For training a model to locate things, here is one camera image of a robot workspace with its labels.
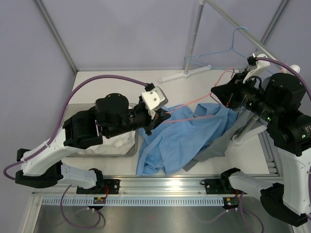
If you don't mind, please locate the right aluminium frame post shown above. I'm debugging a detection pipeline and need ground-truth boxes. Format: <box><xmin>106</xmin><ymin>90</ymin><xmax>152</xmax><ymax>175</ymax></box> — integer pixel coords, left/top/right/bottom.
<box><xmin>260</xmin><ymin>0</ymin><xmax>291</xmax><ymax>45</ymax></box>

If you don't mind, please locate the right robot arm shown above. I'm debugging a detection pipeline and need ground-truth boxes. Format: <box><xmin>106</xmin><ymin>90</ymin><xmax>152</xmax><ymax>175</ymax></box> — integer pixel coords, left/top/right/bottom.
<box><xmin>211</xmin><ymin>72</ymin><xmax>311</xmax><ymax>227</ymax></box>

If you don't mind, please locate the white clothes rack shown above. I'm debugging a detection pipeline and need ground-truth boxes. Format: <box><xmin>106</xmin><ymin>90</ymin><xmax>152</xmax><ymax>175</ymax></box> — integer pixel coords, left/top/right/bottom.
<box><xmin>158</xmin><ymin>0</ymin><xmax>301</xmax><ymax>146</ymax></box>

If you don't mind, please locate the aluminium mounting rail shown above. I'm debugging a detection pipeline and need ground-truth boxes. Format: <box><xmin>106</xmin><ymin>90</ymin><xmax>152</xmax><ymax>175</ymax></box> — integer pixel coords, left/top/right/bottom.
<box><xmin>31</xmin><ymin>176</ymin><xmax>285</xmax><ymax>197</ymax></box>

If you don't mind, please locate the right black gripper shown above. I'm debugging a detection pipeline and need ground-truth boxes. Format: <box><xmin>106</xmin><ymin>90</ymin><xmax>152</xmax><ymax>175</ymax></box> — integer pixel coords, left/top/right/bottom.
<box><xmin>211</xmin><ymin>70</ymin><xmax>278</xmax><ymax>123</ymax></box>

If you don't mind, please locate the blue shirt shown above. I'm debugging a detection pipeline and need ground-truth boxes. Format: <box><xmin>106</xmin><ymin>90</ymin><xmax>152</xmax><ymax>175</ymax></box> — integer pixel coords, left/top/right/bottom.
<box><xmin>136</xmin><ymin>103</ymin><xmax>238</xmax><ymax>176</ymax></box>

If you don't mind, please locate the blue wire hanger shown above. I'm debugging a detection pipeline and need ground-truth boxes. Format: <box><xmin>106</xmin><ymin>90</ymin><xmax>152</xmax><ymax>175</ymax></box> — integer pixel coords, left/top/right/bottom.
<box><xmin>184</xmin><ymin>26</ymin><xmax>248</xmax><ymax>70</ymax></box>

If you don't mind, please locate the white slotted cable duct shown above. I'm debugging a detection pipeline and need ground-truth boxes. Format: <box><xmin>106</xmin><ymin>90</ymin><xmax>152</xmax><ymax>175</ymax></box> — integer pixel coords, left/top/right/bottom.
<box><xmin>41</xmin><ymin>197</ymin><xmax>224</xmax><ymax>206</ymax></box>

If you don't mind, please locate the grey shirt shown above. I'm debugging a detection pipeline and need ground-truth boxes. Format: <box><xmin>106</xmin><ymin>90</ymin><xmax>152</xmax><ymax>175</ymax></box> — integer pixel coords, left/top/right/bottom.
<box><xmin>183</xmin><ymin>108</ymin><xmax>267</xmax><ymax>171</ymax></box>

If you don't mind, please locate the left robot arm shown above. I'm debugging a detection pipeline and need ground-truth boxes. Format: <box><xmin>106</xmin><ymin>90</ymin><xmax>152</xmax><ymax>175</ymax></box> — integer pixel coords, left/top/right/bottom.
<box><xmin>15</xmin><ymin>88</ymin><xmax>171</xmax><ymax>194</ymax></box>

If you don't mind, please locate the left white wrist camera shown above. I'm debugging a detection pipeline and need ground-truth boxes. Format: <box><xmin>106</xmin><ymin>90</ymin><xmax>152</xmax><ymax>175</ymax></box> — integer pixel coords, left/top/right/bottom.
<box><xmin>141</xmin><ymin>86</ymin><xmax>169</xmax><ymax>119</ymax></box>

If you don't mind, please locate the white shirt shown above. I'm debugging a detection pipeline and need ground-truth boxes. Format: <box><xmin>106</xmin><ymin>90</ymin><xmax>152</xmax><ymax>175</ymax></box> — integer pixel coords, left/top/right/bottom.
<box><xmin>78</xmin><ymin>131</ymin><xmax>136</xmax><ymax>155</ymax></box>

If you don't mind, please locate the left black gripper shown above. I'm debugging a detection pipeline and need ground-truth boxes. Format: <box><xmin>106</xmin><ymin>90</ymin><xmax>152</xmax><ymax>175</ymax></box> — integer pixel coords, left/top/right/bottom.
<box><xmin>105</xmin><ymin>104</ymin><xmax>171</xmax><ymax>138</ymax></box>

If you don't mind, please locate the left aluminium frame post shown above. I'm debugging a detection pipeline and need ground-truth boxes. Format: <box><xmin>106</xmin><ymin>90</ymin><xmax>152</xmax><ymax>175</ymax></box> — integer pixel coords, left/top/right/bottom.
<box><xmin>33</xmin><ymin>0</ymin><xmax>79</xmax><ymax>74</ymax></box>

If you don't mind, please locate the aluminium frame post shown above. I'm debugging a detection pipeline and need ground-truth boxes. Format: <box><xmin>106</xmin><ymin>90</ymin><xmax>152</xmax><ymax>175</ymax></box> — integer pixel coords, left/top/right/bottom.
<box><xmin>33</xmin><ymin>0</ymin><xmax>79</xmax><ymax>74</ymax></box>
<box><xmin>260</xmin><ymin>0</ymin><xmax>291</xmax><ymax>45</ymax></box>

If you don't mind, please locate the grey transparent plastic bin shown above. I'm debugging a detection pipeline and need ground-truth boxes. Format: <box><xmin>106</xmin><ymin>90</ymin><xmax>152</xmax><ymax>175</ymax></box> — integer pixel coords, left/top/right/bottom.
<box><xmin>62</xmin><ymin>103</ymin><xmax>138</xmax><ymax>158</ymax></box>

